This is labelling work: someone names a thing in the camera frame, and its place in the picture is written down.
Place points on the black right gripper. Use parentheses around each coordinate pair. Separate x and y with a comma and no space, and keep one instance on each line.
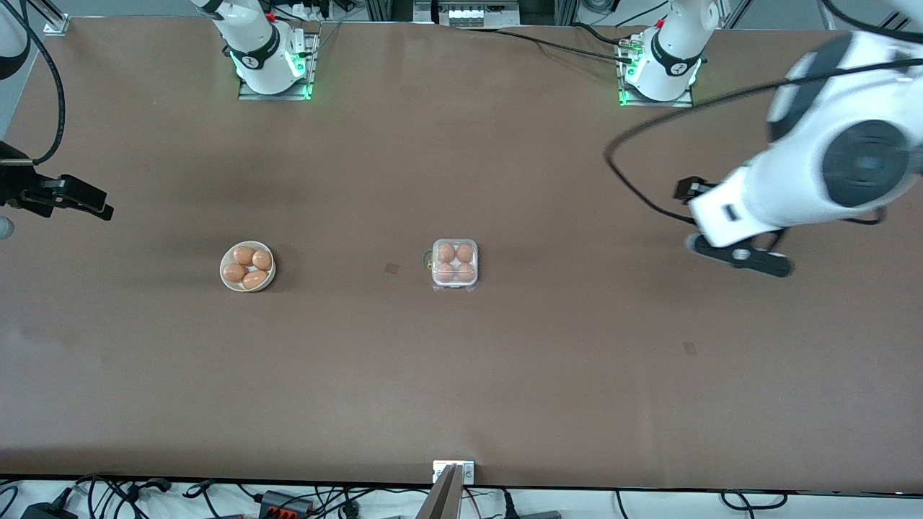
(16,189)

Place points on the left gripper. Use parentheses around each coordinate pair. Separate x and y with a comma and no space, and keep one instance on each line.
(687,189)

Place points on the white egg box clear lid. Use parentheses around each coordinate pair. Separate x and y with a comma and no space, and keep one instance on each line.
(455,263)

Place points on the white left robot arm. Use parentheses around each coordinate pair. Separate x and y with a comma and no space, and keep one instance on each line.
(793,187)

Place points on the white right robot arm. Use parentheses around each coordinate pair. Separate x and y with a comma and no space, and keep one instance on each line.
(259,43)

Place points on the large elongated brown egg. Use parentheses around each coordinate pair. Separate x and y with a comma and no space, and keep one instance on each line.
(254,280)

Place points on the white round bowl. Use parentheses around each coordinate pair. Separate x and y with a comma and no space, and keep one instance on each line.
(229,254)

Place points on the black power adapter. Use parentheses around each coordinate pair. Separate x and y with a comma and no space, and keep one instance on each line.
(47,512)

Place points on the white power strip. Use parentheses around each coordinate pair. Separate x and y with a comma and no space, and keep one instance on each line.
(469,13)

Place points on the black orange connector block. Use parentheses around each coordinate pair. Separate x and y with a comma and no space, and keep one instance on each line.
(285,502)

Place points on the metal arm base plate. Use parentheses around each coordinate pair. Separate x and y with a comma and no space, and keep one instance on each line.
(277,95)
(660,104)

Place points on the metal corner bracket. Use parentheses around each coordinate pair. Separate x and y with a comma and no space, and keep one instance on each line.
(56,25)

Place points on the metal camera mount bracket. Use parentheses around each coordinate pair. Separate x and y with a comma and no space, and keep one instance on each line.
(467,472)

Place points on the grey camera mount pole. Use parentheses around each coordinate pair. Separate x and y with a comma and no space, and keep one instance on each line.
(441,499)

